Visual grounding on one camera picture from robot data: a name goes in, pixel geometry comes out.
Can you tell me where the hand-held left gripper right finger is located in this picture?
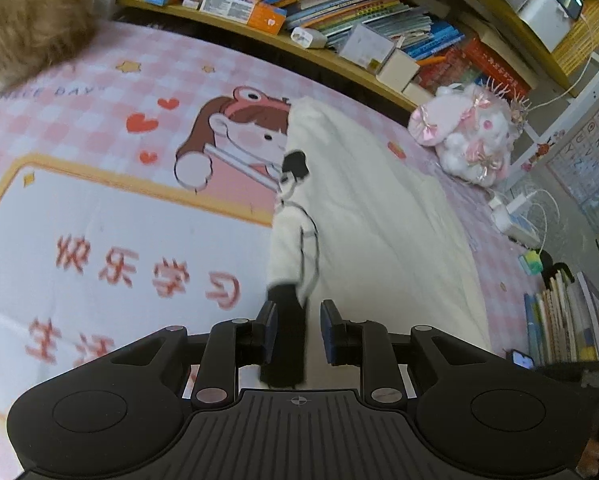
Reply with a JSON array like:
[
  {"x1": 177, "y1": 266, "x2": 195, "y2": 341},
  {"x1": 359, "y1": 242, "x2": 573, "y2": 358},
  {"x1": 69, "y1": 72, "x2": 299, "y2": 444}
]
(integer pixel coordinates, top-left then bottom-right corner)
[{"x1": 322, "y1": 300, "x2": 500, "y2": 405}]

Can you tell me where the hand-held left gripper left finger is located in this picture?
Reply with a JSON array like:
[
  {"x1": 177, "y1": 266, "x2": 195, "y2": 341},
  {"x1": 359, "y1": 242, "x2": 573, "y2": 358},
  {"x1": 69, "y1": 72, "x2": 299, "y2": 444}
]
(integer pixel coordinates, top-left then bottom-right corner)
[{"x1": 109, "y1": 301, "x2": 279, "y2": 406}]

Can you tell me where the cream garment with black cuffs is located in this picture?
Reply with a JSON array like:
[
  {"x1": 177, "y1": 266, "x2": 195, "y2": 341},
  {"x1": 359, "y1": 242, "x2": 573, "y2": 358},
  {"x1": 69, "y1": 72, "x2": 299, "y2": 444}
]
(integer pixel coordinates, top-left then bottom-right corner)
[{"x1": 259, "y1": 97, "x2": 493, "y2": 389}]

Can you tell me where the yellow and green eraser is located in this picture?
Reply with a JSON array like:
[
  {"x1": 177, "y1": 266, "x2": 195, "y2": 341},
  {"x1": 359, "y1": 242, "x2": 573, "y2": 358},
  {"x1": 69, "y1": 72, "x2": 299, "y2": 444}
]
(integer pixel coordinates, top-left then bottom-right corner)
[{"x1": 518, "y1": 250, "x2": 543, "y2": 277}]

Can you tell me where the white power strip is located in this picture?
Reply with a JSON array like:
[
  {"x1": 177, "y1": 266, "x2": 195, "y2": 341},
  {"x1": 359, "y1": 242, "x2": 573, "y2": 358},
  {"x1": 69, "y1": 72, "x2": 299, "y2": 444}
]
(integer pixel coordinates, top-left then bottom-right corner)
[{"x1": 488, "y1": 194, "x2": 546, "y2": 250}]

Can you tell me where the stack of upright workbooks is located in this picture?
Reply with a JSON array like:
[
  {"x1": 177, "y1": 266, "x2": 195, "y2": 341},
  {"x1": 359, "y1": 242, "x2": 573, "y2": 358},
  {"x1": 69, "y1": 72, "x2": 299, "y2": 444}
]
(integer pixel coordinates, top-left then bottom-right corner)
[{"x1": 523, "y1": 269, "x2": 599, "y2": 367}]

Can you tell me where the pink and white plush bunny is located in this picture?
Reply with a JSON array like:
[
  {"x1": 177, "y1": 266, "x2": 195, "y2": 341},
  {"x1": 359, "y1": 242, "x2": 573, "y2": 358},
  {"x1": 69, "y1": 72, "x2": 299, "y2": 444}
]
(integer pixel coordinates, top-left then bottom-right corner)
[{"x1": 410, "y1": 84, "x2": 524, "y2": 189}]

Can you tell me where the wooden bookshelf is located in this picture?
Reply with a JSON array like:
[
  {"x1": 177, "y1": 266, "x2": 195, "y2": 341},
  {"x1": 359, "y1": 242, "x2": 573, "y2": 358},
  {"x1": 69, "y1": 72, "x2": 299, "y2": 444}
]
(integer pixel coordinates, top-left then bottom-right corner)
[{"x1": 113, "y1": 0, "x2": 599, "y2": 113}]

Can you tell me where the white paper box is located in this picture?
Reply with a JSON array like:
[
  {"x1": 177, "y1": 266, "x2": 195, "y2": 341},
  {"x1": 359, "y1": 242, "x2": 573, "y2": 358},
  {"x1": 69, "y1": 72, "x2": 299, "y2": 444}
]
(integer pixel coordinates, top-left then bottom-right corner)
[{"x1": 339, "y1": 22, "x2": 421, "y2": 88}]

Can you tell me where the small white adapter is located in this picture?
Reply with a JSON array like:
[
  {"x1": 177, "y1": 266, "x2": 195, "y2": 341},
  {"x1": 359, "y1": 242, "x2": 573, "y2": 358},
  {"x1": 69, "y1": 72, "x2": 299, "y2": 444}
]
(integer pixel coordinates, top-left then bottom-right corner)
[{"x1": 291, "y1": 27, "x2": 327, "y2": 49}]

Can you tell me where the white and orange medicine box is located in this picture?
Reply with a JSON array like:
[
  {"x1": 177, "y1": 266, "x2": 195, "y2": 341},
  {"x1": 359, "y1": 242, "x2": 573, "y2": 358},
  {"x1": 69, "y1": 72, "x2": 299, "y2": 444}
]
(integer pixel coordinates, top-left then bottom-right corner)
[{"x1": 199, "y1": 0, "x2": 288, "y2": 36}]

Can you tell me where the row of colourful books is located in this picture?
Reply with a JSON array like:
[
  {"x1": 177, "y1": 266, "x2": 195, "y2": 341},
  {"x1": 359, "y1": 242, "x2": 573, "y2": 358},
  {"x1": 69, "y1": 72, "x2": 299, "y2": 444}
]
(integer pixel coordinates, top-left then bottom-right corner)
[{"x1": 182, "y1": 0, "x2": 533, "y2": 98}]

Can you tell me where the orange fluffy cat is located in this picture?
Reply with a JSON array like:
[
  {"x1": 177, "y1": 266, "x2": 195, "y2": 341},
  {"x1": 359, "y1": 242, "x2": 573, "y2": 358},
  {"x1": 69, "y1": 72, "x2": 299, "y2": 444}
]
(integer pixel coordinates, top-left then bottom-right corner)
[{"x1": 0, "y1": 0, "x2": 98, "y2": 100}]

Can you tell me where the alphabet wall poster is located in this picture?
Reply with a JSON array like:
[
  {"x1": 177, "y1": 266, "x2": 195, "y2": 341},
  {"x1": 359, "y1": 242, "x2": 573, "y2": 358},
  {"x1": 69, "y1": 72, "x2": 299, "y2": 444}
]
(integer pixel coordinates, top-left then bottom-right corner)
[{"x1": 546, "y1": 85, "x2": 599, "y2": 233}]

